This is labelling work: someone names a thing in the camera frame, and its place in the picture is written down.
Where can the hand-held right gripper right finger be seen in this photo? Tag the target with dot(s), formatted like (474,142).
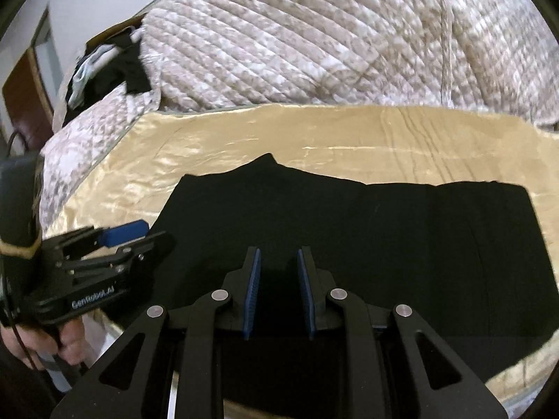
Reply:
(305,297)

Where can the brown wooden headboard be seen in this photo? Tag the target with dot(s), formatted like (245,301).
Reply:
(111,30)

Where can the quilted floral blanket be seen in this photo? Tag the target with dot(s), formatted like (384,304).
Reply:
(305,43)

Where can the person's left hand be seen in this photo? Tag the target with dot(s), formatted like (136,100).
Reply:
(30,342)

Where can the black pants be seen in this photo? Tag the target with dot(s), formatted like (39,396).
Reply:
(393,235)

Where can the brown wooden furniture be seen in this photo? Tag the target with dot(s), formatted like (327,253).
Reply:
(26,104)

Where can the grey door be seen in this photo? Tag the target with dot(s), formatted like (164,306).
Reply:
(46,48)

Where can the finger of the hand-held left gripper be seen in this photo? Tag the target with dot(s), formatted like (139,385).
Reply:
(126,231)
(148,244)

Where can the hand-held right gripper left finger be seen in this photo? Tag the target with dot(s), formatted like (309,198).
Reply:
(252,297)

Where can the cream satin sheet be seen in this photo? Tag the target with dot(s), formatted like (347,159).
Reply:
(305,135)

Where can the pile of clothes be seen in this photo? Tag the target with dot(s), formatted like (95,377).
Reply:
(131,70)

